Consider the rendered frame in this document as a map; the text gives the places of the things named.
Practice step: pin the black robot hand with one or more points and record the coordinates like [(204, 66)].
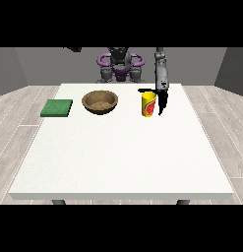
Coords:
[(162, 100)]

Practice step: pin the yellow cup with melon print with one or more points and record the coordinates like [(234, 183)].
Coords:
[(148, 104)]

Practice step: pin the brown wooden bowl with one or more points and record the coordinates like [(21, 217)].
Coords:
[(100, 102)]

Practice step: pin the green square pad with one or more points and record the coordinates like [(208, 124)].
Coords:
[(56, 108)]

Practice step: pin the grey robot trunk purple rings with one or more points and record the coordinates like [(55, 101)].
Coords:
[(119, 67)]

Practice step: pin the dark table leg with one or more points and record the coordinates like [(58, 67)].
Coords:
[(183, 202), (58, 202)]

